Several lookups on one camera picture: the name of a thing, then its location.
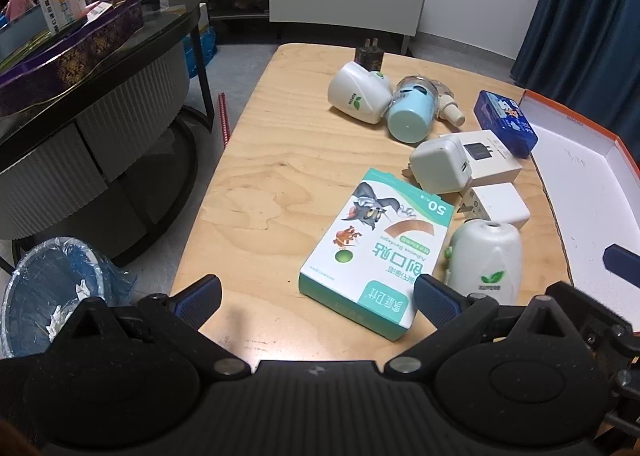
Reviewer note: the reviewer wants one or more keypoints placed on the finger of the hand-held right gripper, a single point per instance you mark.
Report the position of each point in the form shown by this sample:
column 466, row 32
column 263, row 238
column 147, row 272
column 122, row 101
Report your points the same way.
column 620, row 261
column 590, row 306

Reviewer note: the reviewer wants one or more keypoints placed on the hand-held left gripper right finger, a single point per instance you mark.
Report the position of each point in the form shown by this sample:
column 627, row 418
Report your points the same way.
column 435, row 301

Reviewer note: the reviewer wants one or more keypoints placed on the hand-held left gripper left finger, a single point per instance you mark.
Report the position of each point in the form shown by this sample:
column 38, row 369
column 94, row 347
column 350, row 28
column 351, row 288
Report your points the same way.
column 202, row 292

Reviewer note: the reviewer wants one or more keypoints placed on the white mosquito repellent heater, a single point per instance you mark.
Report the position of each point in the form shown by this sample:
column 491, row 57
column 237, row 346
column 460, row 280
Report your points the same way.
column 357, row 91
column 487, row 256

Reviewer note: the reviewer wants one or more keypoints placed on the teal cartoon bandage box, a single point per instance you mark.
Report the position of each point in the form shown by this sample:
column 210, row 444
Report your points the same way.
column 370, row 256

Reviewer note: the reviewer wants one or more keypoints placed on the orange-rimmed white cardboard box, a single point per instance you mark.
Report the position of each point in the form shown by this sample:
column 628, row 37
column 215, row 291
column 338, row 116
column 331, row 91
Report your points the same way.
column 575, row 186

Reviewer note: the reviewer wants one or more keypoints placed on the white cube charger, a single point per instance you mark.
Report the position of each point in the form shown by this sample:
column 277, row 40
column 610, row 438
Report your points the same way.
column 500, row 206

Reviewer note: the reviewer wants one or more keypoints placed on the pale green plug adapter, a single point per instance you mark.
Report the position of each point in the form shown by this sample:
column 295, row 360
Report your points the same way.
column 440, row 163

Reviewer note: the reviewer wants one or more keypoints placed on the white charger box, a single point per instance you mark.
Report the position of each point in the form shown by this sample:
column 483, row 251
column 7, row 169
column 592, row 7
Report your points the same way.
column 495, row 163

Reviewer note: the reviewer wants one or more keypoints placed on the blue tissue packet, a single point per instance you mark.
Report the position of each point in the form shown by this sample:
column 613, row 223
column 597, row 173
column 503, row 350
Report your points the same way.
column 505, row 123

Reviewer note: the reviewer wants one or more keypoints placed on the light blue capped bottle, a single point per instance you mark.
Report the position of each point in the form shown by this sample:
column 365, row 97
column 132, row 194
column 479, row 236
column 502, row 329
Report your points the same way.
column 410, row 116

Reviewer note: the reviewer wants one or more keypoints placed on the clear refill bottle white cap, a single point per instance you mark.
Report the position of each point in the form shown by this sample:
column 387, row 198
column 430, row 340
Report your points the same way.
column 450, row 108

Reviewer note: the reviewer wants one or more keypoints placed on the black plug adapter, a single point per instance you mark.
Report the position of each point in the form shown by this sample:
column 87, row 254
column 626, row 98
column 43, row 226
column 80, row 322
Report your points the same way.
column 369, row 58

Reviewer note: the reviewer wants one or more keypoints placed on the trash bin with blue bag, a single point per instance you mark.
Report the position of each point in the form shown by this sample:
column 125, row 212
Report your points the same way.
column 40, row 286

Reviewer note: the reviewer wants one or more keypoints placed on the red wrapped roll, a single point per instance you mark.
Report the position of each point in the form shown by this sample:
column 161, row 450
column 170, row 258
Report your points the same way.
column 224, row 118

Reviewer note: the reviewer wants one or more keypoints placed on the round black grey coffee table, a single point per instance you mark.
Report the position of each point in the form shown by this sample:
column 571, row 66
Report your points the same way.
column 100, row 136

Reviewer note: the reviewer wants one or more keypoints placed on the blue bag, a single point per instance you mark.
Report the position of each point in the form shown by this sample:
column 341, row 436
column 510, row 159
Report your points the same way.
column 200, row 51

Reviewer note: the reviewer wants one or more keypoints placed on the blue curtain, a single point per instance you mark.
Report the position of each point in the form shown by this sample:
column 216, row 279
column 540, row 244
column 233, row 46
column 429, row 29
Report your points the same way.
column 580, row 11

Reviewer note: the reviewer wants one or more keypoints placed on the purple patterned gift box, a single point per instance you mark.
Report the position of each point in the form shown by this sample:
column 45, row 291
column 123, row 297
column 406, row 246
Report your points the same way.
column 85, row 51

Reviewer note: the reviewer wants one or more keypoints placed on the pink white small box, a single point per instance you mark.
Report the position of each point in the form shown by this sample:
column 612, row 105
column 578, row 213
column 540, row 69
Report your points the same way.
column 97, row 11

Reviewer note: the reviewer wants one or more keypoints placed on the white tv cabinet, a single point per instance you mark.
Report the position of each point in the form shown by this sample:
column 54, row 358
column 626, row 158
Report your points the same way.
column 345, row 1

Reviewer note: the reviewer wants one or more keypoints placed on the white blue medicine box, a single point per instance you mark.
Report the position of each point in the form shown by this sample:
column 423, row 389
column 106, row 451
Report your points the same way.
column 62, row 3

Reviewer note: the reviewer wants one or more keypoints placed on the pink card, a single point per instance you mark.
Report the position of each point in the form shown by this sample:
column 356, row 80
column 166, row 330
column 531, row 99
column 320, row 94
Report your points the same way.
column 17, row 1

